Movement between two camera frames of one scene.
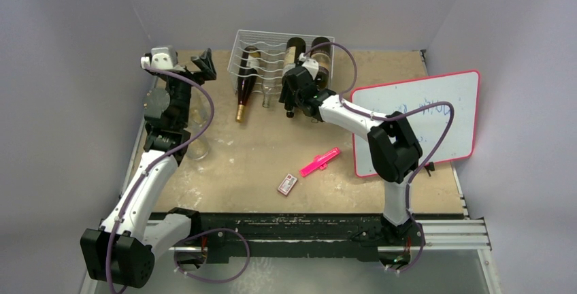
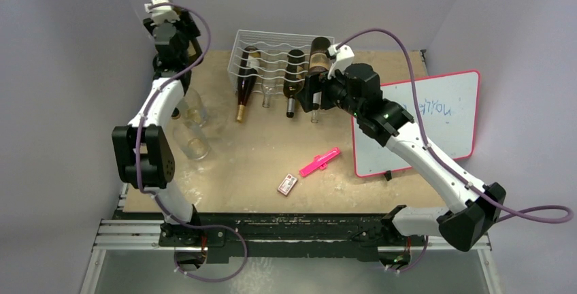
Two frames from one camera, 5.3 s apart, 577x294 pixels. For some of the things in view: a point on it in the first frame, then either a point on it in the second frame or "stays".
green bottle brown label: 322,56 stays
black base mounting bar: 322,237 stays
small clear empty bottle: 269,88 stays
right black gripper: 291,91 → 309,94
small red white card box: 287,184 stays
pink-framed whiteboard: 429,124 stays
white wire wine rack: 260,60 stays
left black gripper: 204,64 → 188,26
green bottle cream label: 290,56 → 167,34
